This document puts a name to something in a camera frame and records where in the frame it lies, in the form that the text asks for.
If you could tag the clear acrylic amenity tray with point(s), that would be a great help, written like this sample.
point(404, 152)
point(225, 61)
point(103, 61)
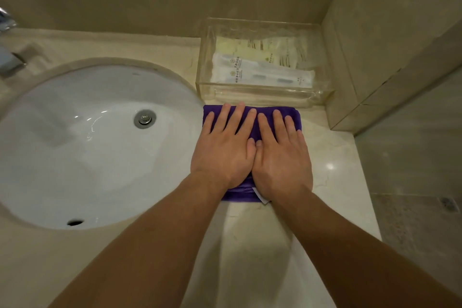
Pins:
point(263, 62)

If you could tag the person's right thumb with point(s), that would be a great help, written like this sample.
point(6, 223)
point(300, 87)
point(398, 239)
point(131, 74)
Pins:
point(258, 154)

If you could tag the person's right middle finger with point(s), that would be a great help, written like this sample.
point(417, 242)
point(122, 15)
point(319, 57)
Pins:
point(280, 123)

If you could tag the person's left hand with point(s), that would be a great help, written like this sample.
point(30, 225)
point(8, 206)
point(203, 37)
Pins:
point(220, 158)

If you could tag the white toothbrush packet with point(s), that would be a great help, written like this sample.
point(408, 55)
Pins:
point(267, 78)
point(245, 62)

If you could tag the white oval sink basin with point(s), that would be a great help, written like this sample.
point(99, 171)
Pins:
point(90, 145)

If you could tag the chrome faucet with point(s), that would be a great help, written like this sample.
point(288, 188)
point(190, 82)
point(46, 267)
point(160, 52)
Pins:
point(9, 55)

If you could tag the person's right little finger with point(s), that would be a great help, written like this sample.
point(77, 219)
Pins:
point(300, 140)

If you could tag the chrome sink drain stopper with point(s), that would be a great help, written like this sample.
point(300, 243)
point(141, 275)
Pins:
point(144, 119)

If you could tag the person's left thumb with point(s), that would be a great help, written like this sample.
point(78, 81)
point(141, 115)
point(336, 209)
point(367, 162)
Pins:
point(251, 152)

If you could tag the person's left forearm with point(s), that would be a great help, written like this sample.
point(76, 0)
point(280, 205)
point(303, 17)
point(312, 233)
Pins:
point(144, 253)

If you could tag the pale yellow amenity packet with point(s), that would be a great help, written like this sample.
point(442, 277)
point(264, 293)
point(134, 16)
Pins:
point(281, 51)
point(234, 48)

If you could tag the person's right hand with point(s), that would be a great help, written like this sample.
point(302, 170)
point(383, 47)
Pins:
point(283, 167)

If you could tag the person's left middle finger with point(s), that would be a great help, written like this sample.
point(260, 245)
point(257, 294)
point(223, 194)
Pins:
point(234, 119)

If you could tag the person's right forearm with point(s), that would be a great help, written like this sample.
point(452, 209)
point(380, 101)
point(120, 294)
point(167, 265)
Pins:
point(357, 257)

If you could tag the purple cleaning cloth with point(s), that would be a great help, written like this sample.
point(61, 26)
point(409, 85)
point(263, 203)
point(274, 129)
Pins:
point(252, 120)

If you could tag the person's left little finger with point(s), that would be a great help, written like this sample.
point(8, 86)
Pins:
point(207, 123)

